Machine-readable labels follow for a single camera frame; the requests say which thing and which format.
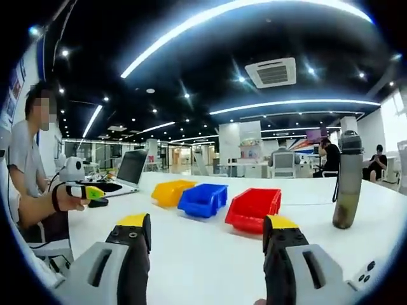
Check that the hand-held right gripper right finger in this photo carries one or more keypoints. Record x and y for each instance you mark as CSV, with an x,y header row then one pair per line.
x,y
295,254

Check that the long curved ceiling light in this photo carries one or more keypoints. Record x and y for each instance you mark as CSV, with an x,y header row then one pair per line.
x,y
206,17

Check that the grey water bottle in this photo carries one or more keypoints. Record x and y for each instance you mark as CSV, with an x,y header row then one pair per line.
x,y
348,190

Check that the red plastic bin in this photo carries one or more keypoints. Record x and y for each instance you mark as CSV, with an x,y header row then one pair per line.
x,y
251,213

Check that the person's right hand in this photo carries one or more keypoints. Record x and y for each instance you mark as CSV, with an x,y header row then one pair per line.
x,y
260,302

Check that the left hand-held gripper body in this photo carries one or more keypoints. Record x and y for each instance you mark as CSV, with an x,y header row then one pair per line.
x,y
74,168

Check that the thin curved ceiling light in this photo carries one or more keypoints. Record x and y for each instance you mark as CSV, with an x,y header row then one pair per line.
x,y
295,103

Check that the person's grey shirt torso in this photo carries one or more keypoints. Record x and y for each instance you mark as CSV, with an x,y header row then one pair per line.
x,y
23,159

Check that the blue plastic bin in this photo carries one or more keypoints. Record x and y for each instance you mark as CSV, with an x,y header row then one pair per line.
x,y
200,203

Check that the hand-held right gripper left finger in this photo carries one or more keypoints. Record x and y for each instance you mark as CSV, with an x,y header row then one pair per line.
x,y
92,260

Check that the wall poster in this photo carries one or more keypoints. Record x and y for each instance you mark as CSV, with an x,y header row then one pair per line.
x,y
14,92

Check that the ceiling air conditioner vent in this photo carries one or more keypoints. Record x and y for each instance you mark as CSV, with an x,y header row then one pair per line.
x,y
271,72

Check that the silver laptop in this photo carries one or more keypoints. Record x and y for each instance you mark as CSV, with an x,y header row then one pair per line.
x,y
132,166

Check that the grey mesh office chair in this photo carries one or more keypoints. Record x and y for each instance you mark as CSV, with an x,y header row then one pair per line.
x,y
283,163

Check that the person's left hand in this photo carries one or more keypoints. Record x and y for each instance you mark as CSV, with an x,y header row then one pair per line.
x,y
68,201

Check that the black computer mouse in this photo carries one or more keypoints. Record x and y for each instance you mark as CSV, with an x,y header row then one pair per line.
x,y
98,203

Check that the yellow plastic bin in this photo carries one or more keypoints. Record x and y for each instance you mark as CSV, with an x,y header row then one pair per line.
x,y
168,192

